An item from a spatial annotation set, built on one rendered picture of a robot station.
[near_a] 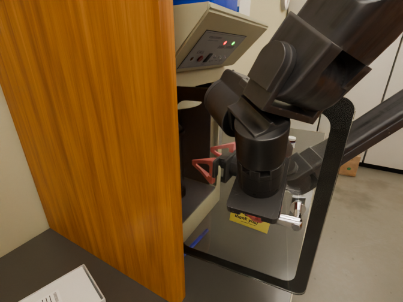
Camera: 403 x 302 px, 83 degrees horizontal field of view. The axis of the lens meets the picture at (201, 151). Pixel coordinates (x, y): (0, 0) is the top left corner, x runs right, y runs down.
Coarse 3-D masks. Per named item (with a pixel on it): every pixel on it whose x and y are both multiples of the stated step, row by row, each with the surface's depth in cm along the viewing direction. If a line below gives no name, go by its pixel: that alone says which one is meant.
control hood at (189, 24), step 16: (176, 16) 34; (192, 16) 33; (208, 16) 33; (224, 16) 36; (240, 16) 41; (176, 32) 35; (192, 32) 34; (240, 32) 47; (256, 32) 54; (176, 48) 36; (192, 48) 38; (240, 48) 56; (176, 64) 40; (224, 64) 58
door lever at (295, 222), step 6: (294, 204) 39; (300, 204) 38; (294, 210) 38; (300, 210) 38; (282, 216) 36; (288, 216) 36; (294, 216) 36; (300, 216) 36; (282, 222) 35; (288, 222) 35; (294, 222) 35; (300, 222) 35; (294, 228) 35; (300, 228) 35
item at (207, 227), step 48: (192, 96) 39; (192, 144) 43; (288, 144) 36; (336, 144) 33; (192, 192) 47; (288, 192) 39; (192, 240) 53; (240, 240) 47; (288, 240) 42; (288, 288) 46
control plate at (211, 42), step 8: (208, 32) 37; (216, 32) 39; (224, 32) 42; (200, 40) 38; (208, 40) 40; (216, 40) 42; (224, 40) 45; (232, 40) 47; (240, 40) 51; (200, 48) 40; (208, 48) 43; (216, 48) 45; (224, 48) 48; (232, 48) 51; (192, 56) 41; (216, 56) 49; (184, 64) 42; (192, 64) 44; (200, 64) 47; (208, 64) 50; (216, 64) 54
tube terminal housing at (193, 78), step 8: (176, 72) 47; (184, 72) 49; (192, 72) 52; (200, 72) 55; (208, 72) 58; (216, 72) 62; (176, 80) 47; (184, 80) 50; (192, 80) 52; (200, 80) 56; (208, 80) 59; (216, 80) 63
